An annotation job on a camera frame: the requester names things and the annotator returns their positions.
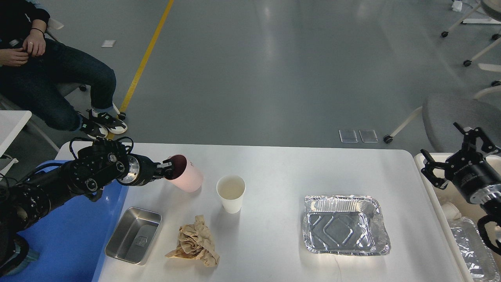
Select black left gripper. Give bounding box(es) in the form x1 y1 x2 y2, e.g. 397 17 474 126
117 154 174 186

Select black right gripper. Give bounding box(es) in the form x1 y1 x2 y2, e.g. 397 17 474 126
420 123 501 204

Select pink plastic mug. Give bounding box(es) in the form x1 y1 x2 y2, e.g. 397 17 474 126
162 155 204 193

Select stainless steel tray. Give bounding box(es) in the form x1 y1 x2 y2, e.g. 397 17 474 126
104 207 162 265

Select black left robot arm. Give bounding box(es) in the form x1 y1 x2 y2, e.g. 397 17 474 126
0 137 178 276

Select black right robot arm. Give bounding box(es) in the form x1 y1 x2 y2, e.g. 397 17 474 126
420 123 501 255

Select paper cup in bin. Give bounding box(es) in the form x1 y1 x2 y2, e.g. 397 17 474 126
441 202 462 221

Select grey office chair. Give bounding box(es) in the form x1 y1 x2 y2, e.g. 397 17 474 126
383 94 501 152

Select white paper cup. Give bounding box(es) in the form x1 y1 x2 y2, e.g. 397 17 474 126
216 175 247 214

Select crumpled brown paper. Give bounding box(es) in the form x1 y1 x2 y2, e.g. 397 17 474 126
164 215 220 267

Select clear floor plate right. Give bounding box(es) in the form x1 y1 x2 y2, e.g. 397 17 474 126
359 130 378 143

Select clear floor plate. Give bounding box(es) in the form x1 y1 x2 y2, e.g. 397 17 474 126
359 130 378 143
339 130 358 143

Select white chair legs background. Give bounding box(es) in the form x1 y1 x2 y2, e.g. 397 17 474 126
441 0 501 87

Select foil tray in bin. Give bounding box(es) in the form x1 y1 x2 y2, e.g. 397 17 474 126
447 217 500 282

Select clear floor plate left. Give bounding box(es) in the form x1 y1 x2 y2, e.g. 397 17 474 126
339 130 358 143

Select aluminium foil tray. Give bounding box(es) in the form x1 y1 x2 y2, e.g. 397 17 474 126
302 195 391 256

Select blue plastic tray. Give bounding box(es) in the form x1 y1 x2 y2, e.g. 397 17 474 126
1 180 124 282

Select seated person in black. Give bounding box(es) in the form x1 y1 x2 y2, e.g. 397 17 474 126
0 0 128 139

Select grey white rolling chair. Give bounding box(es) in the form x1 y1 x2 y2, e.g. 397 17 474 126
0 18 128 151

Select white side table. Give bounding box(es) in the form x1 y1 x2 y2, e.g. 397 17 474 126
0 110 32 156

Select black cables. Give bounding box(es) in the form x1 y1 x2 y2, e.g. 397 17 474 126
0 172 18 188

